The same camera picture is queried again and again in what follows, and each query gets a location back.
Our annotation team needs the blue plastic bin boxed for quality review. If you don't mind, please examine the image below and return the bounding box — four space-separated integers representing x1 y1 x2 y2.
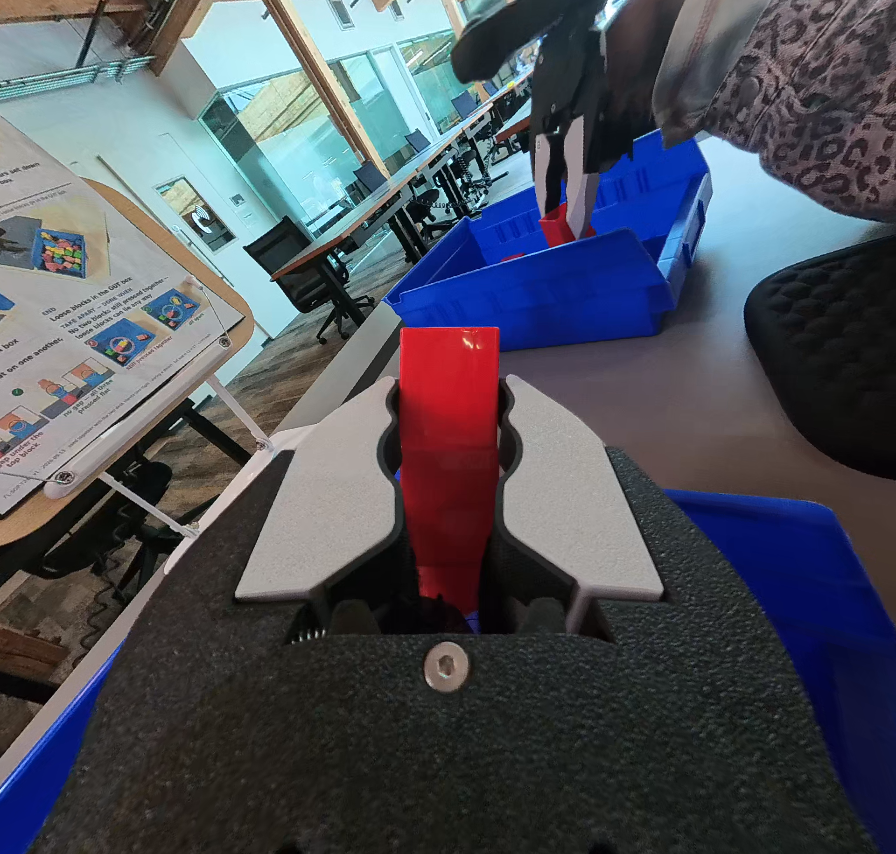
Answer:
384 128 715 353
0 488 896 854

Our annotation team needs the red toy block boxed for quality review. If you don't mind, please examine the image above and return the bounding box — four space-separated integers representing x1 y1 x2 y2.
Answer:
539 202 597 249

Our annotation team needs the wooden top office desk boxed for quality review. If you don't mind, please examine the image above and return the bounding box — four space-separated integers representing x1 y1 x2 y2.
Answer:
269 189 449 340
492 91 536 155

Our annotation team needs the black padded armrest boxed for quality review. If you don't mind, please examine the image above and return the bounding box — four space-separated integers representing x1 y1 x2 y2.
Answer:
743 237 896 480

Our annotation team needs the instruction poster board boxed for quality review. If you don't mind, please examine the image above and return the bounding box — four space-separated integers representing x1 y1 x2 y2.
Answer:
0 113 255 548

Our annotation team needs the white poster stand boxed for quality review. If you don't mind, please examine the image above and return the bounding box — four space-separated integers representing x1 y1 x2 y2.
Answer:
42 374 319 578

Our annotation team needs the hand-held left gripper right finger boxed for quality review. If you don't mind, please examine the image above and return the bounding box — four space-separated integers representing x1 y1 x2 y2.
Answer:
480 375 665 636

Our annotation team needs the black office chair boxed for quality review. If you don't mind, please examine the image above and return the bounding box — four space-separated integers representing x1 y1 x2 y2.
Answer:
243 215 375 345

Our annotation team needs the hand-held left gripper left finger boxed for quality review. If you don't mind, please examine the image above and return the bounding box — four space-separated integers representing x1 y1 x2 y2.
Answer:
234 377 421 636

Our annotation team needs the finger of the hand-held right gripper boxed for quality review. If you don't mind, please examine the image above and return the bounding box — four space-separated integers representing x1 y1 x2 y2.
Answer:
563 113 602 240
533 126 567 219

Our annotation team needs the red block tower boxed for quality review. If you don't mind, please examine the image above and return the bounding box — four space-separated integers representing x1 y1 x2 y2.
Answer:
399 325 502 601

